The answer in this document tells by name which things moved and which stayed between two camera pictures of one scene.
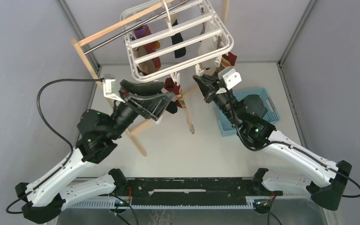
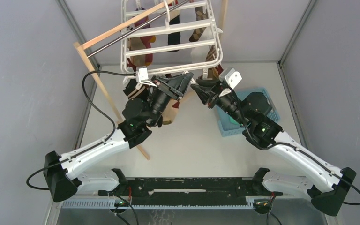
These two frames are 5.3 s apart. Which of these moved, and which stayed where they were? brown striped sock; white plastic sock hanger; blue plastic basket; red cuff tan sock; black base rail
Moved: white plastic sock hanger; red cuff tan sock; brown striped sock
Stayed: blue plastic basket; black base rail
